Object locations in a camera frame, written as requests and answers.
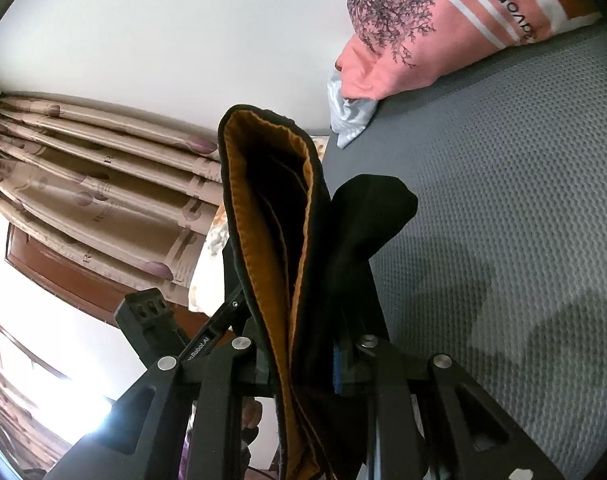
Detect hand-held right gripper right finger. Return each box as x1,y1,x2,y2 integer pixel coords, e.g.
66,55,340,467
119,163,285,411
332,305,600,480

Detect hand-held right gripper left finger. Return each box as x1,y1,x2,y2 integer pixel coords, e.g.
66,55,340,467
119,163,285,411
46,336,276,480

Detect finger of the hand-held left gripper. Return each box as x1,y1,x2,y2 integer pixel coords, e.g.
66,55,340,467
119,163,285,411
203,245,250,347

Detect black pants with orange lining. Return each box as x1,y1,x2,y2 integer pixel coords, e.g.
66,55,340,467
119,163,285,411
217,104,419,480

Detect floral white pillow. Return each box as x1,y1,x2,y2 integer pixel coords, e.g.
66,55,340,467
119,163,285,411
187,135,330,312

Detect brown wooden door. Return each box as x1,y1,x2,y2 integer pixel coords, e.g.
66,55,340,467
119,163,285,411
4,222,151,326

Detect beige patterned curtain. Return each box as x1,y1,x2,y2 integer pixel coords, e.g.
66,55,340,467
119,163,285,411
0,91,225,473

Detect bright window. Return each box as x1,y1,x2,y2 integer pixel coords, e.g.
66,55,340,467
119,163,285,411
0,309,116,443

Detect white grey cloth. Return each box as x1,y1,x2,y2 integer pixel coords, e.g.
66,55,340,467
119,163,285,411
327,71,380,149

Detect grey mesh mattress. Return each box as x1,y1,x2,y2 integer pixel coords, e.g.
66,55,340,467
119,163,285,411
317,22,607,480

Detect pink checked printed pillow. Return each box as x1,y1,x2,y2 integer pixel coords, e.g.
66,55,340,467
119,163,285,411
335,0,604,101

